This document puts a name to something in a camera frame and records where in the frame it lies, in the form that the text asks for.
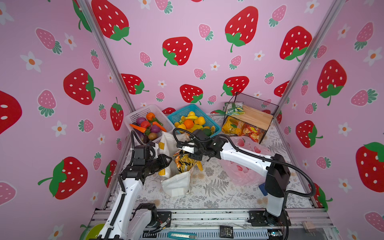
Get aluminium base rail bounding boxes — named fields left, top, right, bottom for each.
left=88, top=208, right=340, bottom=240

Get green bowl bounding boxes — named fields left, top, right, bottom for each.
left=79, top=224, right=104, bottom=240

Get yellow toy lemon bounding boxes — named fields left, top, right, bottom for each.
left=194, top=117, right=206, bottom=127

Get teal plastic basket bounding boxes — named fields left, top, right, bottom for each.
left=168, top=104, right=222, bottom=137

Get white plastic basket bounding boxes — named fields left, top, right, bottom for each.
left=124, top=105, right=175, bottom=144

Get floral table mat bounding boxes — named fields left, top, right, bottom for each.
left=134, top=121, right=314, bottom=209

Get green snack packet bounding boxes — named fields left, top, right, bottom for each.
left=225, top=102, right=245, bottom=116

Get red toy tomato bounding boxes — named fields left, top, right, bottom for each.
left=140, top=121, right=151, bottom=129

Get blue box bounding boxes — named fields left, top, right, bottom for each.
left=259, top=183, right=268, bottom=196

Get brown toy potato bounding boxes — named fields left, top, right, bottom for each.
left=148, top=133, right=158, bottom=141

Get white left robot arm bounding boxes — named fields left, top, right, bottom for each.
left=96, top=145, right=172, bottom=240

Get pink plastic grocery bag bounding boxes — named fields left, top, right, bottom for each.
left=218, top=136, right=272, bottom=186

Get teal utility knife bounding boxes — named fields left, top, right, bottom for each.
left=167, top=232, right=198, bottom=240

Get small black circuit board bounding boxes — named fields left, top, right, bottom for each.
left=220, top=226, right=234, bottom=239

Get black wire wooden shelf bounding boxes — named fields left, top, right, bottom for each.
left=222, top=93, right=279, bottom=144

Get yellow snack packets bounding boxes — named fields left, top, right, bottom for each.
left=222, top=117, right=266, bottom=143

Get green toy lime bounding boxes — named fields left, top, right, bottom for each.
left=202, top=128, right=212, bottom=137

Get orange toy pepper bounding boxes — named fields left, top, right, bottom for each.
left=146, top=112, right=156, bottom=122

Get orange toy carrot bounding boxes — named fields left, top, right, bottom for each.
left=130, top=124, right=147, bottom=133
left=153, top=122, right=167, bottom=132

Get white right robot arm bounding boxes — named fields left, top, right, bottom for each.
left=173, top=128, right=317, bottom=217

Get orange black snack packet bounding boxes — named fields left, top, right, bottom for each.
left=173, top=150, right=197, bottom=173

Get white canvas tote bag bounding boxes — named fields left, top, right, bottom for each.
left=158, top=133, right=203, bottom=197

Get purple toy onion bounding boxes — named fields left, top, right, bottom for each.
left=150, top=125, right=162, bottom=134
left=136, top=117, right=147, bottom=126

